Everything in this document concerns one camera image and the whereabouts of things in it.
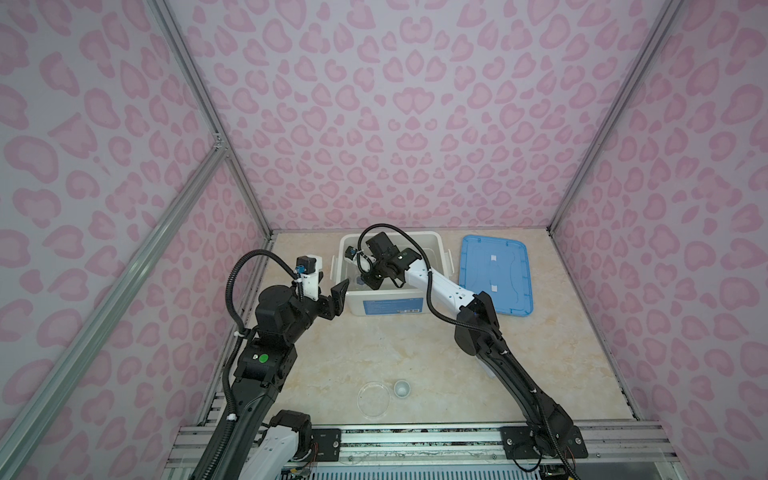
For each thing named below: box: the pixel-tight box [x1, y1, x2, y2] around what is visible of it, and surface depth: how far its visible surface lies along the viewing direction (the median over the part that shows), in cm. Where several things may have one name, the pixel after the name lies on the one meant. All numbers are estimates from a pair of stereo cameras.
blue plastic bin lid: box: [458, 234, 533, 317], surface depth 109 cm
